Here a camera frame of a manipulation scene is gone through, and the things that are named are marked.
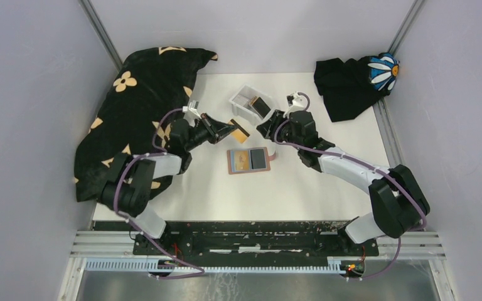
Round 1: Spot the black floral pillow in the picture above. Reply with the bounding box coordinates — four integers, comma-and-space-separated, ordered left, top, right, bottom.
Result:
73, 46, 218, 203

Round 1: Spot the aluminium rail frame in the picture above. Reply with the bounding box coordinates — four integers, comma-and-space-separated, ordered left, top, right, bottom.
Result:
58, 221, 455, 300

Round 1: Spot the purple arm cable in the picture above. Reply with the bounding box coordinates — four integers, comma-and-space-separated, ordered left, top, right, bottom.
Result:
112, 108, 205, 280
274, 91, 428, 282

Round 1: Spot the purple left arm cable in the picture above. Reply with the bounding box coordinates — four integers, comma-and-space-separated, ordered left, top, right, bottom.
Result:
112, 108, 205, 280

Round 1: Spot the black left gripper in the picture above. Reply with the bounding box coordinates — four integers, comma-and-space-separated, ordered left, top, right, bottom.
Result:
184, 113, 236, 152

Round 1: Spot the tan leather card holder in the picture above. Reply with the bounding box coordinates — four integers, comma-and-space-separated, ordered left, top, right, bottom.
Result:
227, 147, 277, 175

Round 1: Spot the orange credit card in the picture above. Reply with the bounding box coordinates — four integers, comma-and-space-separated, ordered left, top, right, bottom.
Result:
230, 150, 250, 173

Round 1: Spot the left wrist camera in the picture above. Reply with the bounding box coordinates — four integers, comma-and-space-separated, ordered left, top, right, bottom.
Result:
182, 100, 201, 120

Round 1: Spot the dark credit card in tray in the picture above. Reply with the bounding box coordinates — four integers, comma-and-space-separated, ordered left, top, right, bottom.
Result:
249, 96, 271, 119

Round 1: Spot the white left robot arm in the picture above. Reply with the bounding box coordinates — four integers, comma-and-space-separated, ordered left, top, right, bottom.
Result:
98, 114, 237, 255

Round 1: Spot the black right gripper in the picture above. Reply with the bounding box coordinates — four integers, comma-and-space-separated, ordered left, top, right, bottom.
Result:
257, 110, 303, 151

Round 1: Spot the black cloth with daisy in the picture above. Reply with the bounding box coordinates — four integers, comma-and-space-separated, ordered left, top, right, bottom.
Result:
314, 53, 400, 122

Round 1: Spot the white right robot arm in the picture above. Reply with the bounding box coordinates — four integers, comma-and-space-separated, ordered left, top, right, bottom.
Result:
257, 110, 430, 256

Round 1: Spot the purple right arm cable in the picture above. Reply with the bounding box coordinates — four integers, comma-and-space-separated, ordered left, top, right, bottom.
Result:
274, 91, 428, 282

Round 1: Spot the clear acrylic card tray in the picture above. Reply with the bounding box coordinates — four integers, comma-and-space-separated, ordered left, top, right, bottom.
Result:
228, 85, 279, 126

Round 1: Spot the gold credit card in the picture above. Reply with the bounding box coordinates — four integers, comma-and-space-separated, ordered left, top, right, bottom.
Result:
228, 119, 250, 144

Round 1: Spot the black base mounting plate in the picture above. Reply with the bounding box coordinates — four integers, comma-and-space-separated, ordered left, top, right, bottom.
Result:
132, 221, 380, 268

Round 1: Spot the stack of grey cards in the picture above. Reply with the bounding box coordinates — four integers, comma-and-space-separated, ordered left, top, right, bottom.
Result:
233, 94, 250, 108

